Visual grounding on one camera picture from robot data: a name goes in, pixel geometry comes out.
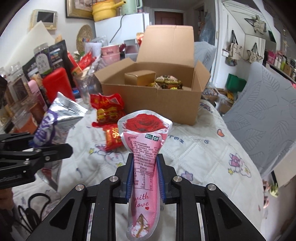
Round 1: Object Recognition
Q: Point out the woven round mat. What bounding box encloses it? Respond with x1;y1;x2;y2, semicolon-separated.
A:
76;25;93;55

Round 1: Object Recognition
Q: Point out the light green electric kettle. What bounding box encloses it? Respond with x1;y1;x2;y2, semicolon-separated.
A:
121;0;142;15

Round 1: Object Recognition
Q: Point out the small gold cardboard box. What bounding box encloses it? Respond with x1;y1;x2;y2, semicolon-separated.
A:
125;70;156;86

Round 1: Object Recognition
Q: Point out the wall intercom screen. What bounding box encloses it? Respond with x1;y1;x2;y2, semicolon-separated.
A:
29;9;58;30

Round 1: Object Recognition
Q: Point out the green brown snack packet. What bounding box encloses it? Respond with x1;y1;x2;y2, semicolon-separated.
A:
147;75;183;90

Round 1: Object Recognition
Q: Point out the brown entrance door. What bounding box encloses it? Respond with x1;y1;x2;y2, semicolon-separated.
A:
154;11;184;25

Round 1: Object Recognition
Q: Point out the yellow pot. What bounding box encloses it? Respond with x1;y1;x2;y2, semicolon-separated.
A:
92;1;126;22

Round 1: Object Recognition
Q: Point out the small red candy packet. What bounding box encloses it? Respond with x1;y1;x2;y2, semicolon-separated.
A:
103;123;123;152

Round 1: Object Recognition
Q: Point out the white refrigerator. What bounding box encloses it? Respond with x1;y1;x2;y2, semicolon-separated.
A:
94;13;150;44

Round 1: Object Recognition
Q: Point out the gold framed picture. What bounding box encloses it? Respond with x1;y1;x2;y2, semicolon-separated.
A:
66;0;95;20

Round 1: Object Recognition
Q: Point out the green storage bin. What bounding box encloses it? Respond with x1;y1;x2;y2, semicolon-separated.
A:
225;74;247;93

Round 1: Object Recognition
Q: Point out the large red candy bag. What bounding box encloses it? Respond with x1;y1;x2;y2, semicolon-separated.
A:
90;93;126;128

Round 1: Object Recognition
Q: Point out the red plastic canister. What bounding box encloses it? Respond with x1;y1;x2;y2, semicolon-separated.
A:
42;67;75;103

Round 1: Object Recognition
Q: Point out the glass mug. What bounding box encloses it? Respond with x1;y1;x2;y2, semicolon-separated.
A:
73;74;98;105

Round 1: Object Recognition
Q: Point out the silver purple snack bag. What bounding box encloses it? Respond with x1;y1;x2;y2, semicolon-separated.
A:
34;92;88;191

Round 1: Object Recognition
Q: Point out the black standing pouch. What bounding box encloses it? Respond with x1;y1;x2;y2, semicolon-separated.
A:
22;40;75;88

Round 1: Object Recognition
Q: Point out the red foil packet upright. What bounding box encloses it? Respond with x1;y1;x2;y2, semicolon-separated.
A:
78;51;96;70

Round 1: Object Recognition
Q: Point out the open cardboard box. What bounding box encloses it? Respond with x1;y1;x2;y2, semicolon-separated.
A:
94;25;210;126

